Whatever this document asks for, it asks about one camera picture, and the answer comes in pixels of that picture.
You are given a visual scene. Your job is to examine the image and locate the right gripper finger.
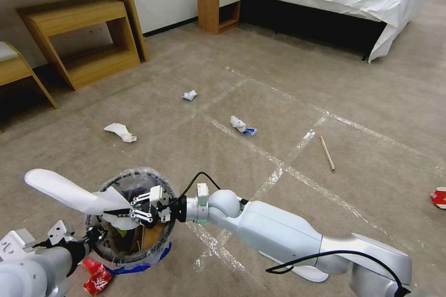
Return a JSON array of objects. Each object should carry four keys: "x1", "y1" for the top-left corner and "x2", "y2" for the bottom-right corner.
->
[
  {"x1": 129, "y1": 191, "x2": 154, "y2": 209},
  {"x1": 104, "y1": 207, "x2": 157, "y2": 230}
]

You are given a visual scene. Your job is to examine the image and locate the black round trash bin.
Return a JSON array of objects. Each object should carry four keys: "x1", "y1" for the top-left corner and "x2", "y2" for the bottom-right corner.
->
[{"x1": 86, "y1": 168, "x2": 176, "y2": 265}]

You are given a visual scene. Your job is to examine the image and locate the large white paper sheet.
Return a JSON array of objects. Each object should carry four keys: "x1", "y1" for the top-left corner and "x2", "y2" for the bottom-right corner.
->
[{"x1": 23, "y1": 168, "x2": 135, "y2": 232}]

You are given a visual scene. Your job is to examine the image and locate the clear plastic bin liner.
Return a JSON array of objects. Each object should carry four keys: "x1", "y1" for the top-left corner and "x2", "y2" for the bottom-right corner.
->
[{"x1": 83, "y1": 166, "x2": 177, "y2": 272}]

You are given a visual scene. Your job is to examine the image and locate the clear floor tape strip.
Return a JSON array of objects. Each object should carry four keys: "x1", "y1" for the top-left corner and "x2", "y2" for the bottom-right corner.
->
[
  {"x1": 193, "y1": 116, "x2": 329, "y2": 273},
  {"x1": 188, "y1": 77, "x2": 251, "y2": 118},
  {"x1": 208, "y1": 117, "x2": 387, "y2": 240},
  {"x1": 223, "y1": 65, "x2": 446, "y2": 158}
]

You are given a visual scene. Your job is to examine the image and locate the brown cardboard piece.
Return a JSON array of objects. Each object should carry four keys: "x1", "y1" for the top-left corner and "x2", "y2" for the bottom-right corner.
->
[{"x1": 131, "y1": 222, "x2": 166, "y2": 253}]

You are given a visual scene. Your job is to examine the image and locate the red printed snack packet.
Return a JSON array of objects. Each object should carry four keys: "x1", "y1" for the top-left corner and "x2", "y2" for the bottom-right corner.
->
[{"x1": 82, "y1": 258, "x2": 114, "y2": 295}]

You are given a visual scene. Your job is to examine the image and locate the crumpled white paper towel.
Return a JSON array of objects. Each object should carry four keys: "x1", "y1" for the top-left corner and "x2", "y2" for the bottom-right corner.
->
[{"x1": 103, "y1": 123, "x2": 138, "y2": 144}]

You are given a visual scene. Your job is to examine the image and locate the white tissue with blue wrapper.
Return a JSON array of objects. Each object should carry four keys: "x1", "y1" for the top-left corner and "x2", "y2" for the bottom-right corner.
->
[{"x1": 230, "y1": 115, "x2": 258, "y2": 136}]

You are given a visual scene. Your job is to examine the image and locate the wooden chopstick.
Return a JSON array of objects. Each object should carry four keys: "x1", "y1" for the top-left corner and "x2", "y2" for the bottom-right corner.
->
[{"x1": 319, "y1": 136, "x2": 336, "y2": 172}]

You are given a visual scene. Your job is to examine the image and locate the wooden chair with white cushion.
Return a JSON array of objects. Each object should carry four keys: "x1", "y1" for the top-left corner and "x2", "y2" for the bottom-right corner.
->
[{"x1": 0, "y1": 41, "x2": 59, "y2": 110}]

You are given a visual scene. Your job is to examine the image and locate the wooden desk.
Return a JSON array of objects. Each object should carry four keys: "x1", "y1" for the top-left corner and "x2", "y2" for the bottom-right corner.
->
[{"x1": 0, "y1": 0, "x2": 151, "y2": 64}]

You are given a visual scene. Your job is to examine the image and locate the wooden step stool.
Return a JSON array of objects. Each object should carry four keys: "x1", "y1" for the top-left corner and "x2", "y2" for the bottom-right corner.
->
[{"x1": 15, "y1": 0, "x2": 142, "y2": 91}]

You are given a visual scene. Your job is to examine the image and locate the wooden nightstand with white drawer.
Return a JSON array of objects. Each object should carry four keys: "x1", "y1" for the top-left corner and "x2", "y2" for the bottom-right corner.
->
[{"x1": 196, "y1": 0, "x2": 243, "y2": 35}]

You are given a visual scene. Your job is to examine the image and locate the red and white wrapper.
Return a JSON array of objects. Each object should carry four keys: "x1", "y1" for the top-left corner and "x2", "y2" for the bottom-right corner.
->
[{"x1": 429, "y1": 187, "x2": 446, "y2": 210}]

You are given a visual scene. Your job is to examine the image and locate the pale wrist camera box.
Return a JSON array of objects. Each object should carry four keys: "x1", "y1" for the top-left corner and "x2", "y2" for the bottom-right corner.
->
[
  {"x1": 150, "y1": 185, "x2": 164, "y2": 204},
  {"x1": 48, "y1": 220, "x2": 76, "y2": 246}
]

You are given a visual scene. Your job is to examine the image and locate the thin black left wrist cable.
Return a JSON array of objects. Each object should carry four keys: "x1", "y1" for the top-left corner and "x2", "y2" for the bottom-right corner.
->
[{"x1": 22, "y1": 238, "x2": 88, "y2": 250}]

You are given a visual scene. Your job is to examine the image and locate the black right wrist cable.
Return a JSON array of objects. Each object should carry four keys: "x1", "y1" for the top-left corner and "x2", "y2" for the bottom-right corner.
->
[{"x1": 179, "y1": 171, "x2": 223, "y2": 207}]

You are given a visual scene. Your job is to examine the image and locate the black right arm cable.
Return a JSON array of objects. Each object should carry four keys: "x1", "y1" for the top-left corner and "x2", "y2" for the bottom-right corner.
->
[{"x1": 266, "y1": 250, "x2": 413, "y2": 294}]

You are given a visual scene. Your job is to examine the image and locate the black bed frame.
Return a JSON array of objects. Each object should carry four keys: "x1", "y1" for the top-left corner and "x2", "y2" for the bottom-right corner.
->
[{"x1": 239, "y1": 0, "x2": 388, "y2": 62}]

